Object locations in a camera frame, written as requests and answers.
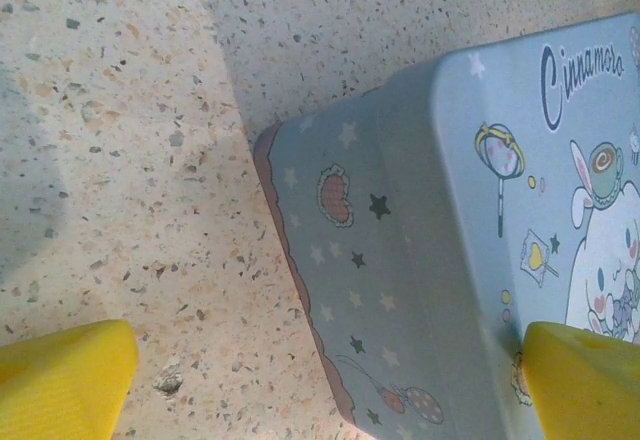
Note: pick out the light blue cartoon tin box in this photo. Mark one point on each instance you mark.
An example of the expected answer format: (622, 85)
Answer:
(425, 210)

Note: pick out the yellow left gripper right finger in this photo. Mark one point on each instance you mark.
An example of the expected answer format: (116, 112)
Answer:
(585, 390)

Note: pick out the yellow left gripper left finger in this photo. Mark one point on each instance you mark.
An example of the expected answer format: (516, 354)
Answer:
(60, 385)

